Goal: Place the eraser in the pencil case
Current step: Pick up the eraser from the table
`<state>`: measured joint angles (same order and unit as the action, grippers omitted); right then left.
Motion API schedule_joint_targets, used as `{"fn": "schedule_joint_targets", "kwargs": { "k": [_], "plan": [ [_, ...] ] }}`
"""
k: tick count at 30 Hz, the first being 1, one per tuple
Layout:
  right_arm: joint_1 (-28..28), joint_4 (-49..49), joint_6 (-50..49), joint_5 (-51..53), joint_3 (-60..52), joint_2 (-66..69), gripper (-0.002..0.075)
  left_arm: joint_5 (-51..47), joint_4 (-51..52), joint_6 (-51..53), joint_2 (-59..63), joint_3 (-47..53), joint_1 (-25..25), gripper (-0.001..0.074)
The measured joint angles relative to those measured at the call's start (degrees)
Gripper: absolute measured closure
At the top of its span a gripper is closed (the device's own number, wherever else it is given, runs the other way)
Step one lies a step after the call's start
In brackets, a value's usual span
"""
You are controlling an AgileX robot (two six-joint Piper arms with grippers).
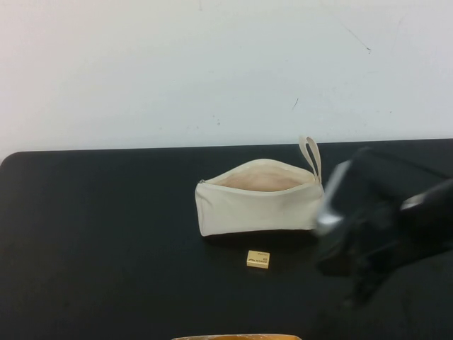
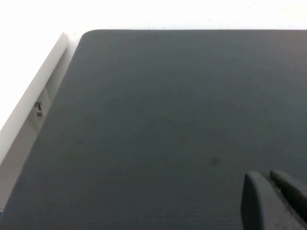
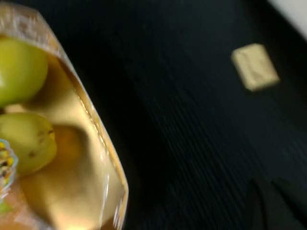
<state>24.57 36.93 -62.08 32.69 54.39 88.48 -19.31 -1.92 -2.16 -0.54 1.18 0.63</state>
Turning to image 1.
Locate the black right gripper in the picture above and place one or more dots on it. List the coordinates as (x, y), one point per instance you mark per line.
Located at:
(375, 233)

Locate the small yellow eraser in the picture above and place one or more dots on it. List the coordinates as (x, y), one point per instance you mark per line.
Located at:
(258, 259)

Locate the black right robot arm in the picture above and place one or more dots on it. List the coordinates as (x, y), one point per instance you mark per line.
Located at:
(430, 212)

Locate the cream fabric pencil case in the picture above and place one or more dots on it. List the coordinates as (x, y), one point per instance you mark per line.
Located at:
(255, 212)

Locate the yellow brown cardboard box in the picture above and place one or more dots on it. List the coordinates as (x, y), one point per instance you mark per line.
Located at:
(233, 337)

